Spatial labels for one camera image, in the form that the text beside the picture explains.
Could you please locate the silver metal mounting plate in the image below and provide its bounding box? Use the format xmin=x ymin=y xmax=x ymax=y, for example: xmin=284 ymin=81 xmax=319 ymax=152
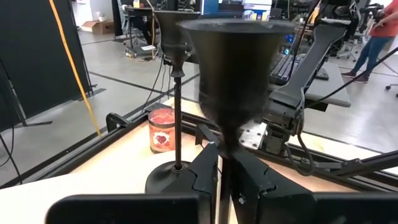
xmin=238 ymin=120 xmax=269 ymax=151

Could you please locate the person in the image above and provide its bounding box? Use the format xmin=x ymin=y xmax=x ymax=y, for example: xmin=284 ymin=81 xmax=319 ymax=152
xmin=341 ymin=0 xmax=398 ymax=84

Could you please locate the thin black cable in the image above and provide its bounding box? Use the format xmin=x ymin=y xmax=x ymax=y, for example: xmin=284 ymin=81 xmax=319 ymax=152
xmin=306 ymin=46 xmax=398 ymax=110

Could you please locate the black candle stick holder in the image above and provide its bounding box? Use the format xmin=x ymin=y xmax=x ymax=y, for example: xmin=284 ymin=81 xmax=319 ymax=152
xmin=179 ymin=17 xmax=297 ymax=224
xmin=144 ymin=10 xmax=203 ymax=194

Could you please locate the black computer keyboard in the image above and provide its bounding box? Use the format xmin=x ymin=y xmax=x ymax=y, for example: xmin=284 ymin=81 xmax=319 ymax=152
xmin=269 ymin=53 xmax=312 ymax=85

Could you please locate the yellow extension cable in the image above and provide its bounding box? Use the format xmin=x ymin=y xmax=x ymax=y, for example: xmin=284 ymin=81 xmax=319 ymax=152
xmin=48 ymin=0 xmax=103 ymax=138

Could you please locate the cardboard box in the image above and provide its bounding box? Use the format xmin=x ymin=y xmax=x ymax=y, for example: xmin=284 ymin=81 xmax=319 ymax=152
xmin=80 ymin=19 xmax=115 ymax=35

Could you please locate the black partition panel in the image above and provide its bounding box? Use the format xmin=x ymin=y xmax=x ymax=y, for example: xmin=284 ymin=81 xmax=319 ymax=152
xmin=0 ymin=0 xmax=94 ymax=131

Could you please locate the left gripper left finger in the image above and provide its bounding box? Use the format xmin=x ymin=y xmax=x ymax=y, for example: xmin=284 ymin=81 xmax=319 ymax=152
xmin=162 ymin=141 xmax=220 ymax=224

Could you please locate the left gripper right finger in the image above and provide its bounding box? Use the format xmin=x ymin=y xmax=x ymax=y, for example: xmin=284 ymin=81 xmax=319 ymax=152
xmin=231 ymin=149 xmax=315 ymax=224

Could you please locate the orange glass candle jar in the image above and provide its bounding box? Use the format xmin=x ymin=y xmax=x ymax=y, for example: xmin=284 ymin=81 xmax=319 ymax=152
xmin=147 ymin=107 xmax=177 ymax=154

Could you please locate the black office chair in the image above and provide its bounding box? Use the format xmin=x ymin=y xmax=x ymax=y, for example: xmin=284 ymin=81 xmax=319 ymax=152
xmin=337 ymin=2 xmax=385 ymax=62

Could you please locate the black table clamp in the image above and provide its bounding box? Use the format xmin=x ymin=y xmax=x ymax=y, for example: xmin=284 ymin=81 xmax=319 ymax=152
xmin=105 ymin=111 xmax=131 ymax=134

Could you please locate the grey desk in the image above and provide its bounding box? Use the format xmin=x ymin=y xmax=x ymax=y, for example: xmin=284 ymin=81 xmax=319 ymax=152
xmin=269 ymin=52 xmax=352 ymax=110

